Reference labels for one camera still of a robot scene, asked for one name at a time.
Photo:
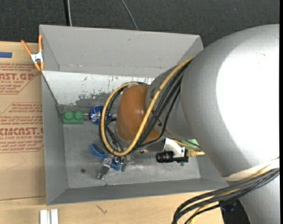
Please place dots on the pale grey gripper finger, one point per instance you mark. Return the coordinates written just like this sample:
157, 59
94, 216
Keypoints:
102, 172

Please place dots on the blue oval clip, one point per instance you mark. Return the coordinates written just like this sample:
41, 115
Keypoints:
96, 149

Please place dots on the grey metal bin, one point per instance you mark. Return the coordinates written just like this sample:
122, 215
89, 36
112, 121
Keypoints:
85, 148

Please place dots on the blue and clear round object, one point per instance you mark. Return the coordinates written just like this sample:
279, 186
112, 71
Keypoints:
95, 114

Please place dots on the green toy brick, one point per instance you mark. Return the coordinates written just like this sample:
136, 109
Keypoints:
73, 117

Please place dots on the pale green block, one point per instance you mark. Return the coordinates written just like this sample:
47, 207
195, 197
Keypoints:
191, 143

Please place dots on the brown cardboard board red print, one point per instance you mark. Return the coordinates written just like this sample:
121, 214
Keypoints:
17, 148

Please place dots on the black cylinder on white bracket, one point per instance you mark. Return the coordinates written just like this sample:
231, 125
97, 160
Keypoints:
165, 156

